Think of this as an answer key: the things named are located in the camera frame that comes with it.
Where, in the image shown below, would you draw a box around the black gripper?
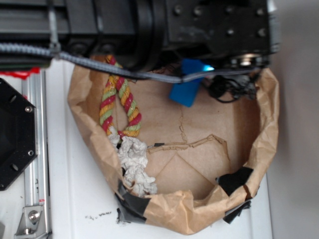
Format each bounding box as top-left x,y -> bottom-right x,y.
164,0 -> 280,68

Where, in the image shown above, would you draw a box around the blue rectangular block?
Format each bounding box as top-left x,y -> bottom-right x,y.
169,59 -> 214,107

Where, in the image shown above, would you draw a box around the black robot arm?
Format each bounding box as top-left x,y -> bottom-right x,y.
0,0 -> 280,71

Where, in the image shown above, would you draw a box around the brown paper bag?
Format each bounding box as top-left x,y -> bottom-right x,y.
68,66 -> 280,235

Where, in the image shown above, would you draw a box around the white tray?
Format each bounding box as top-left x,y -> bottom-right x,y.
46,61 -> 259,239

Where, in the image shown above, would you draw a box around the multicoloured twisted rope toy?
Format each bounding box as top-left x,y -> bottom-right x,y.
99,55 -> 143,138

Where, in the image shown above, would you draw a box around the aluminium extrusion rail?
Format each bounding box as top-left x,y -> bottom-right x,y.
14,70 -> 52,239

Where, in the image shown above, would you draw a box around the grey braided cable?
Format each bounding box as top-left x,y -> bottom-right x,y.
0,42 -> 262,84

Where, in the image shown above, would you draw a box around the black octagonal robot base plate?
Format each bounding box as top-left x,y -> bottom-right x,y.
0,78 -> 37,191

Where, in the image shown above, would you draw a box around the metal corner bracket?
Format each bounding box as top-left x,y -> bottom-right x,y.
14,205 -> 48,239

